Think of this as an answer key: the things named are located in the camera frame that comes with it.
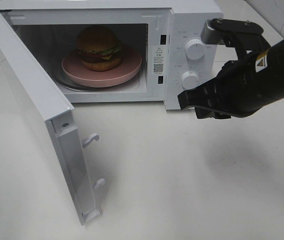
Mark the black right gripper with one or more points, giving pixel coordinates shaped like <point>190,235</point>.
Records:
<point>234,91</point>

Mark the white microwave knob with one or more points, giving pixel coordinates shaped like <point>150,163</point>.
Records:
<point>194,49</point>
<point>189,80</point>

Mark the white microwave door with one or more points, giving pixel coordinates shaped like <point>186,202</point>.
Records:
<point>48,113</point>

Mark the burger with lettuce and cheese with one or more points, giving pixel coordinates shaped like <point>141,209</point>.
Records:
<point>99,48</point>

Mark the white microwave oven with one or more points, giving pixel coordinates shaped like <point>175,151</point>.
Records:
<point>157,29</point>

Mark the pink round plate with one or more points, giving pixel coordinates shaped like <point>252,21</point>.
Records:
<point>78,73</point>

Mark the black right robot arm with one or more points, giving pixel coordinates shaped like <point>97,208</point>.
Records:
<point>269,68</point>

